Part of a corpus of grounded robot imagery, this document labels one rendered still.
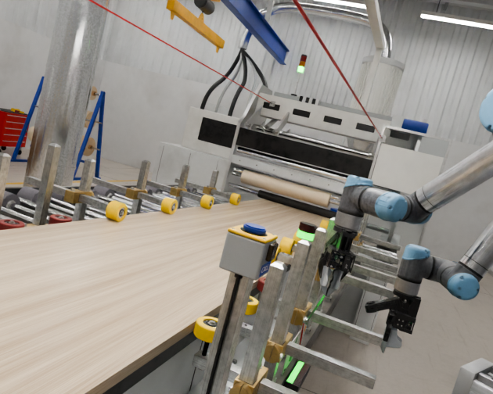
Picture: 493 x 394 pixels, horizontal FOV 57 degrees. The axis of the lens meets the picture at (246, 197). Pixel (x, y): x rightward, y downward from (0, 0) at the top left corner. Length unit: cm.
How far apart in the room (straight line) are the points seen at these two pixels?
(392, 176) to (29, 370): 322
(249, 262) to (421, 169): 308
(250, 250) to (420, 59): 985
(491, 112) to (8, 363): 104
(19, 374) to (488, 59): 1027
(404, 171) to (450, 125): 658
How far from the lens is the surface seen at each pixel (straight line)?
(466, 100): 1042
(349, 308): 408
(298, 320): 155
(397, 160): 376
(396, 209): 124
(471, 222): 1035
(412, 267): 152
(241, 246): 75
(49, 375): 89
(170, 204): 234
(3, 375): 89
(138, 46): 1215
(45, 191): 196
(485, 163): 126
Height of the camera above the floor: 137
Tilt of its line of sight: 7 degrees down
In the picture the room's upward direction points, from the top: 14 degrees clockwise
